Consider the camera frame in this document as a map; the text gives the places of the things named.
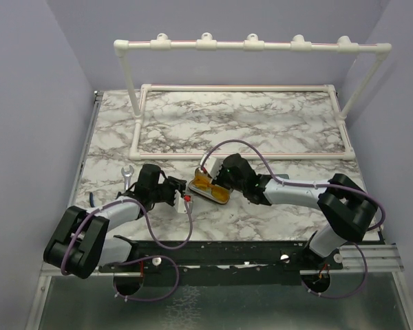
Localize orange plastic sunglasses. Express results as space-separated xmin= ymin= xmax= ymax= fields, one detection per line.
xmin=191 ymin=173 xmax=230 ymax=202

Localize black glasses case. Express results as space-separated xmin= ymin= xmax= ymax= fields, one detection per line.
xmin=187 ymin=168 xmax=233 ymax=206

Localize blue-grey glasses case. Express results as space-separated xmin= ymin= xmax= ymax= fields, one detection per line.
xmin=275 ymin=174 xmax=290 ymax=180

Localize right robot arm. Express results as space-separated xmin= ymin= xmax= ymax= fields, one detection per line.
xmin=204 ymin=153 xmax=378 ymax=269

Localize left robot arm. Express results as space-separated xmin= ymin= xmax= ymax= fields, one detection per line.
xmin=43 ymin=164 xmax=189 ymax=279

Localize silver wrench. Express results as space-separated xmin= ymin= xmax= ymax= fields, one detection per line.
xmin=121 ymin=165 xmax=134 ymax=191

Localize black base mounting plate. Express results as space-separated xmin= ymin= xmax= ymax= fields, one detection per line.
xmin=99 ymin=241 xmax=343 ymax=287

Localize white PVC pipe rack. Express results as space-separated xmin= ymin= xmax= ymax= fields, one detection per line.
xmin=114 ymin=32 xmax=392 ymax=160

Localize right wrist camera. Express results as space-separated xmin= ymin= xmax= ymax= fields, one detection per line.
xmin=200 ymin=155 xmax=222 ymax=179

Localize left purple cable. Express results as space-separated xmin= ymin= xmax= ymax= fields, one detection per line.
xmin=60 ymin=194 xmax=193 ymax=303

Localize purple cable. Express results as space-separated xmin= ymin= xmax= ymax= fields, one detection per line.
xmin=60 ymin=194 xmax=193 ymax=303
xmin=201 ymin=140 xmax=388 ymax=300

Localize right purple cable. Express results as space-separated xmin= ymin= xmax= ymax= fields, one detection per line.
xmin=201 ymin=140 xmax=388 ymax=300

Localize blue-handled pliers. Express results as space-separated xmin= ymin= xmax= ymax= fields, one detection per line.
xmin=89 ymin=192 xmax=96 ymax=208

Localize aluminium extrusion rail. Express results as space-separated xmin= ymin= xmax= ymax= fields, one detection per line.
xmin=339 ymin=245 xmax=404 ymax=273

